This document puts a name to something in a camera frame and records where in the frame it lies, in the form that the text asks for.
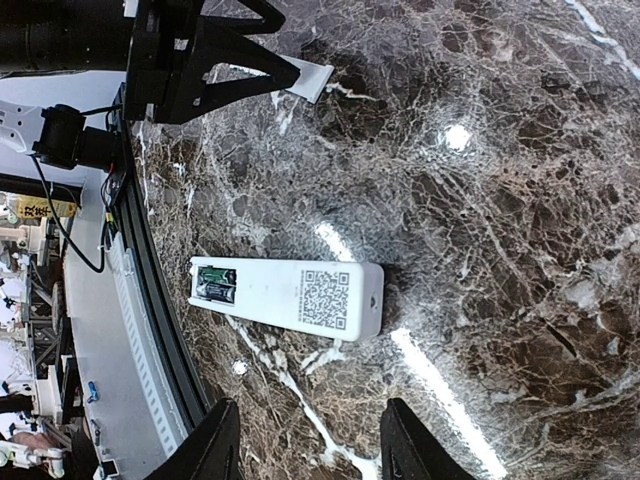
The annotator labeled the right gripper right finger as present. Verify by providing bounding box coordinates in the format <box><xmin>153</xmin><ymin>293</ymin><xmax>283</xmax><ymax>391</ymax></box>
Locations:
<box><xmin>380</xmin><ymin>398</ymin><xmax>474</xmax><ymax>480</ymax></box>

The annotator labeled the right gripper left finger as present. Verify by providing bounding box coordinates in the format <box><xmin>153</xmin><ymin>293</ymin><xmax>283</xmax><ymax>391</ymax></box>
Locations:
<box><xmin>167</xmin><ymin>398</ymin><xmax>240</xmax><ymax>479</ymax></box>

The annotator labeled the black AAA battery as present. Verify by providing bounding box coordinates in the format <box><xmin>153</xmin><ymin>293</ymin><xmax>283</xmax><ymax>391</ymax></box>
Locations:
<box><xmin>196</xmin><ymin>282</ymin><xmax>236</xmax><ymax>304</ymax></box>

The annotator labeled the green AAA battery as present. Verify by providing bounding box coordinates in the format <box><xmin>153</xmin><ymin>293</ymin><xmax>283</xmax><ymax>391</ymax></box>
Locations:
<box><xmin>198</xmin><ymin>266</ymin><xmax>237</xmax><ymax>286</ymax></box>

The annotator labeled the black front rail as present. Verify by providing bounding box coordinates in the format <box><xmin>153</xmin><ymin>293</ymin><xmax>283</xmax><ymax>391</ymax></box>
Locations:
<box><xmin>107</xmin><ymin>87</ymin><xmax>210</xmax><ymax>432</ymax></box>

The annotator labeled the white battery cover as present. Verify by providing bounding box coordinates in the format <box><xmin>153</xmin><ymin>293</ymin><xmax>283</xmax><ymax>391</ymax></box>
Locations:
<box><xmin>282</xmin><ymin>55</ymin><xmax>334</xmax><ymax>104</ymax></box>

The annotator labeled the white remote control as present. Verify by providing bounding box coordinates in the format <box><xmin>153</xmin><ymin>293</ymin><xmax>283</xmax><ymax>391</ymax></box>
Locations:
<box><xmin>189</xmin><ymin>256</ymin><xmax>384</xmax><ymax>342</ymax></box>

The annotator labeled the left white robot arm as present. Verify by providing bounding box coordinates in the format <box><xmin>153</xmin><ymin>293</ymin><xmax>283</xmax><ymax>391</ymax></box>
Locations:
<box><xmin>1</xmin><ymin>1</ymin><xmax>301</xmax><ymax>125</ymax></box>

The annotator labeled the left black camera cable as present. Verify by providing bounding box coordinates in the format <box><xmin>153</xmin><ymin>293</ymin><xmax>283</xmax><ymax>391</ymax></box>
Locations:
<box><xmin>29</xmin><ymin>154</ymin><xmax>109</xmax><ymax>275</ymax></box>

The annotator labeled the white slotted cable duct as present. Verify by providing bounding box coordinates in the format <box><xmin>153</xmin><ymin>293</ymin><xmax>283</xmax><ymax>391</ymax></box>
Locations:
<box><xmin>108</xmin><ymin>233</ymin><xmax>187</xmax><ymax>458</ymax></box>

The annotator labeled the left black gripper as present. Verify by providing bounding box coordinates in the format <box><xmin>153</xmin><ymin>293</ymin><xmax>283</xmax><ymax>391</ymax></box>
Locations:
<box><xmin>122</xmin><ymin>0</ymin><xmax>302</xmax><ymax>125</ymax></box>

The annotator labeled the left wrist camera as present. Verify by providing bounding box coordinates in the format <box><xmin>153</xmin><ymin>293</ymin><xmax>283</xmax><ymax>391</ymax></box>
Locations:
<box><xmin>33</xmin><ymin>104</ymin><xmax>122</xmax><ymax>172</ymax></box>

